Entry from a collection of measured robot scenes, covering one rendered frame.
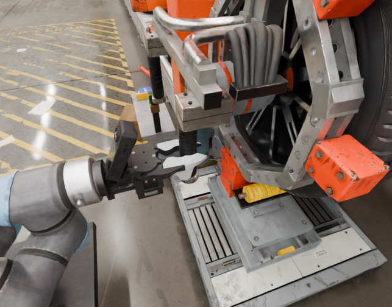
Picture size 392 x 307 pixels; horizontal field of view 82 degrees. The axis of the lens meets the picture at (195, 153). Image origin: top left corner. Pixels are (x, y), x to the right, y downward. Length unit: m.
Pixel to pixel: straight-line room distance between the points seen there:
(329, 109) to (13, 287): 0.57
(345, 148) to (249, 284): 0.81
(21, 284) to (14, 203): 0.13
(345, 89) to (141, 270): 1.09
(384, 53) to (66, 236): 0.64
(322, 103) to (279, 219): 0.77
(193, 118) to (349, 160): 0.26
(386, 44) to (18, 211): 0.63
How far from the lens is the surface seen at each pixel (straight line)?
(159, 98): 0.75
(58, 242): 0.54
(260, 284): 1.14
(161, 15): 0.61
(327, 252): 1.30
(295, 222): 1.14
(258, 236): 1.05
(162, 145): 0.47
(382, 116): 0.47
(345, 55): 0.45
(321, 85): 0.42
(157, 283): 1.20
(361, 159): 0.45
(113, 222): 1.38
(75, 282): 0.97
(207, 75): 0.35
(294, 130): 0.66
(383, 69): 0.46
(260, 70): 0.37
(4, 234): 0.83
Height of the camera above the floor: 1.15
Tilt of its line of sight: 45 degrees down
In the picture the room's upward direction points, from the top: straight up
